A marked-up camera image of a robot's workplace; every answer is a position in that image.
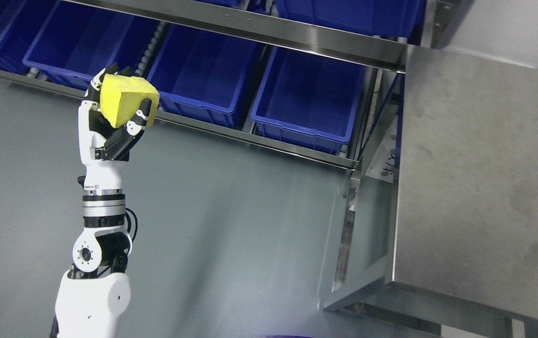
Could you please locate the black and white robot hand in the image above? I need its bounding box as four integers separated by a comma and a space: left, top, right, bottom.
78, 63, 153, 195

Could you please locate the blue plastic bin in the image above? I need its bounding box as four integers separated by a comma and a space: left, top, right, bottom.
0, 0, 57, 74
251, 47, 367, 155
275, 0, 426, 37
23, 1, 158, 90
147, 25, 263, 129

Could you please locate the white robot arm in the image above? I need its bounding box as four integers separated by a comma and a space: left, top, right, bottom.
49, 190, 132, 338

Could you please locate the yellow foam block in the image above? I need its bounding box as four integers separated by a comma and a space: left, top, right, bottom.
100, 74, 160, 129

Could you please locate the stainless steel shelf rack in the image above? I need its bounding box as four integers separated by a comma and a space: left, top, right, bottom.
0, 0, 476, 170

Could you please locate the stainless steel table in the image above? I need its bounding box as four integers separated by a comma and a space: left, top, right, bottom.
320, 47, 538, 338

